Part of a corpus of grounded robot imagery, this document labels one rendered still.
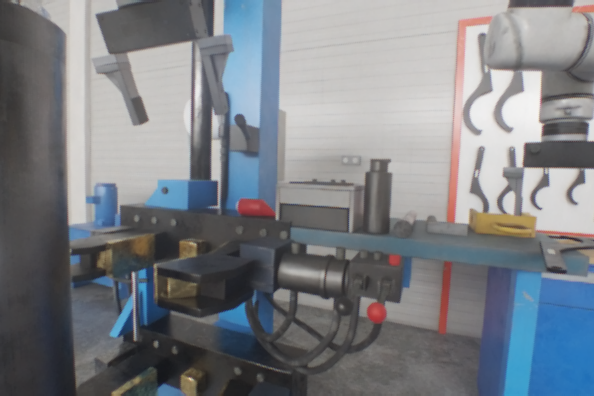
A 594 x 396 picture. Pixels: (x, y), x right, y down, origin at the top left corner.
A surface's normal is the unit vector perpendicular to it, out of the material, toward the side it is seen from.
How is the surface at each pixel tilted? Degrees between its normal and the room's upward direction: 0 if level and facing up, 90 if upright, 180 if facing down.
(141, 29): 114
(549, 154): 90
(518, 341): 90
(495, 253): 90
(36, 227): 90
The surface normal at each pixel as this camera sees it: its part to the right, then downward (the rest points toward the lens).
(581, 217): -0.38, 0.06
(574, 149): -0.60, 0.04
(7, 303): 0.73, 0.07
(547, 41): -0.14, 0.51
